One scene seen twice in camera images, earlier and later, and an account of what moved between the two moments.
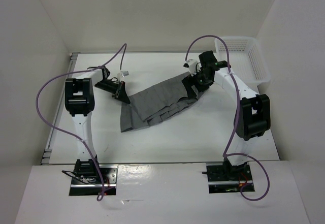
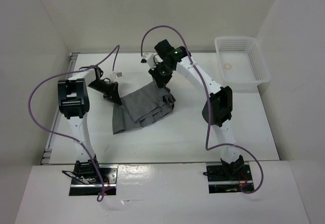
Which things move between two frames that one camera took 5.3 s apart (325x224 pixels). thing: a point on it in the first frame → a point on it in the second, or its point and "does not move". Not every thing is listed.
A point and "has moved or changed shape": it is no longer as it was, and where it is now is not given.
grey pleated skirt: (149, 106) has moved or changed shape
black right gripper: (188, 83) → (161, 82)
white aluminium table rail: (46, 157) does not move
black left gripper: (121, 94) → (115, 97)
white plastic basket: (245, 58) does not move
